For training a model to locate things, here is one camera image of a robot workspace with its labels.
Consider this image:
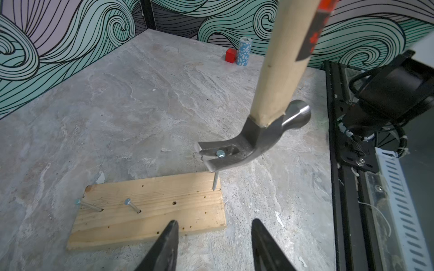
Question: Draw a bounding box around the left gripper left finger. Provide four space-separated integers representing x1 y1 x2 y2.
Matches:
135 220 179 271

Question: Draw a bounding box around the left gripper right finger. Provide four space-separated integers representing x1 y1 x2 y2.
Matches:
252 219 296 271

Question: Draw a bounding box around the wooden board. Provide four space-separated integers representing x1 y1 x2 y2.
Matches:
67 172 227 250

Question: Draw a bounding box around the nail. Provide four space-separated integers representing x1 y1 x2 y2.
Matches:
76 199 104 212
212 150 226 191
124 198 141 213

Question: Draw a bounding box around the wooden handle claw hammer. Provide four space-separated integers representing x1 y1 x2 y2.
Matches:
195 1 337 172

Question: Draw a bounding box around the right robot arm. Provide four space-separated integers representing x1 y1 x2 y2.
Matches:
338 33 434 158

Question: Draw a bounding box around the red cube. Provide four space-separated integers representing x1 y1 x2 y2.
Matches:
225 48 237 63

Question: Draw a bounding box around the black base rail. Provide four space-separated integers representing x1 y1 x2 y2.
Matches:
323 61 384 271

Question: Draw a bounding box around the white slotted cable duct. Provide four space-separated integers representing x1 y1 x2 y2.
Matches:
375 147 433 271

